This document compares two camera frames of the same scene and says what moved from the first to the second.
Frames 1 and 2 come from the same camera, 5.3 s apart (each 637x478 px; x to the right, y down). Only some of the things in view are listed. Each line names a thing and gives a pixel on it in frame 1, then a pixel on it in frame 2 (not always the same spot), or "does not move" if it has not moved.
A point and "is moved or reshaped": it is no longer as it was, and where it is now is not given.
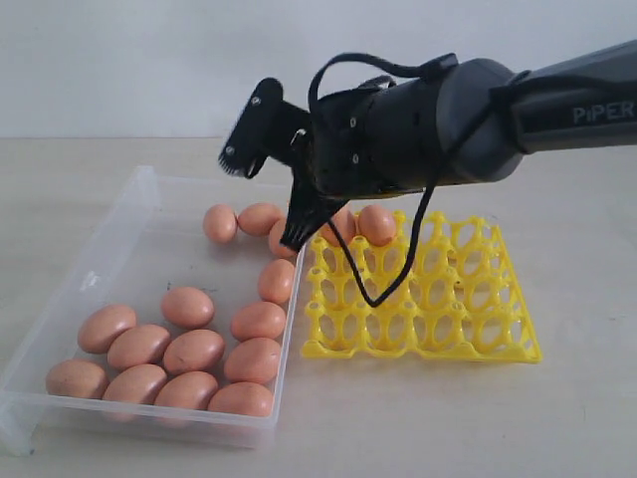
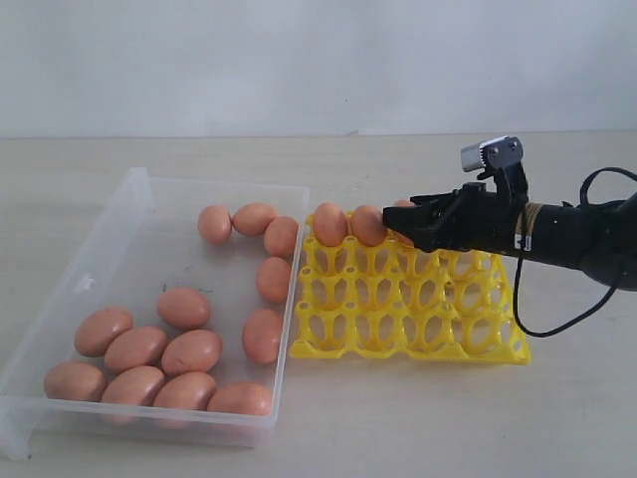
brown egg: (138, 346) does not move
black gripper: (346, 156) to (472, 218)
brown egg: (255, 358) to (261, 335)
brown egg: (78, 378) does not move
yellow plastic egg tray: (462, 303) does not move
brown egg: (193, 352) does not move
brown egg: (137, 383) does not move
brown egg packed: (258, 320) to (399, 237)
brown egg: (243, 397) does not move
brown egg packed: (187, 307) does not move
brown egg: (191, 389) does not move
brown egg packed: (377, 225) is moved or reshaped
